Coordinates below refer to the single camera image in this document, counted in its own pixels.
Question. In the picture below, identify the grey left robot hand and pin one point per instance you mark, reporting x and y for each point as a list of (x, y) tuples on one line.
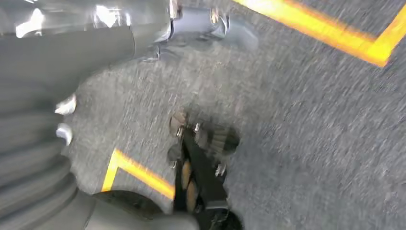
[(63, 57)]

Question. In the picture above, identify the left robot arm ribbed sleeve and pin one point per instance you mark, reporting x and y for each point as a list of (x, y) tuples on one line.
[(28, 158)]

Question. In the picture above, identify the black robot leg mechanism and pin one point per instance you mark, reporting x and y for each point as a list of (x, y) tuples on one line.
[(203, 177)]

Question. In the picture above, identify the yellow floor tape square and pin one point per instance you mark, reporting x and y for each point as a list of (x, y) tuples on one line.
[(317, 28)]

